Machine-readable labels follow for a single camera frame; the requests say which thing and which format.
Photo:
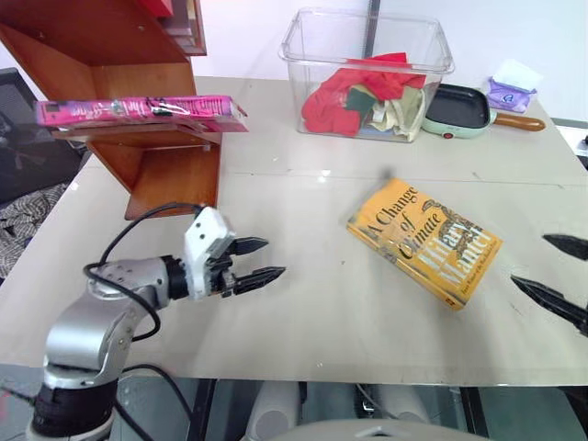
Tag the green electric frying pan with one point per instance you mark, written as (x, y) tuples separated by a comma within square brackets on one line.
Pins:
[(464, 112)]

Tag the wooden bookshelf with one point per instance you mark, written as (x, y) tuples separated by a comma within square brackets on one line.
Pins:
[(115, 92)]

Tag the dark vertical pole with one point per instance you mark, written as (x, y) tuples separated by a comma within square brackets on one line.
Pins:
[(373, 27)]

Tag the grey patterned cloth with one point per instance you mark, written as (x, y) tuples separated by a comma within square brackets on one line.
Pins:
[(25, 220)]

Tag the clear plastic storage bin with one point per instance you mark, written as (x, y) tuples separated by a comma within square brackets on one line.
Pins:
[(367, 73)]

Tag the red and beige cloths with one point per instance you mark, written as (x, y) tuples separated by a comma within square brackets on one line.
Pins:
[(349, 98)]

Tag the purple tissue pack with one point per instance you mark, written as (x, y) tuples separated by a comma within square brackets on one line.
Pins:
[(512, 89)]

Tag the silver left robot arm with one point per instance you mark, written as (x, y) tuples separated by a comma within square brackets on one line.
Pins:
[(92, 331)]

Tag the black mesh office chair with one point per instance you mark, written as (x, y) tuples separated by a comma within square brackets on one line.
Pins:
[(23, 138)]

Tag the red book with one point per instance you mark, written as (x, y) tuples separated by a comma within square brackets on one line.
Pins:
[(158, 9)]

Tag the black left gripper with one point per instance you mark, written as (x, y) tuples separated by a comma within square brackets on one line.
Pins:
[(223, 271)]

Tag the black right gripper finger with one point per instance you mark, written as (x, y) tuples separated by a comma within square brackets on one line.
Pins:
[(569, 245), (553, 301)]

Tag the pink book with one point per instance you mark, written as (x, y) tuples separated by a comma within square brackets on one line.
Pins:
[(138, 112)]

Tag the cream cloth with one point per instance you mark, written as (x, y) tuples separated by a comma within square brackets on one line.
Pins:
[(402, 115)]

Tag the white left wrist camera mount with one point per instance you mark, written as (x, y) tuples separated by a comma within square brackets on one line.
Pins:
[(206, 250)]

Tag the yellow paperback book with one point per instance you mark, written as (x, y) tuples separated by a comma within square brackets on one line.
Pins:
[(425, 241)]

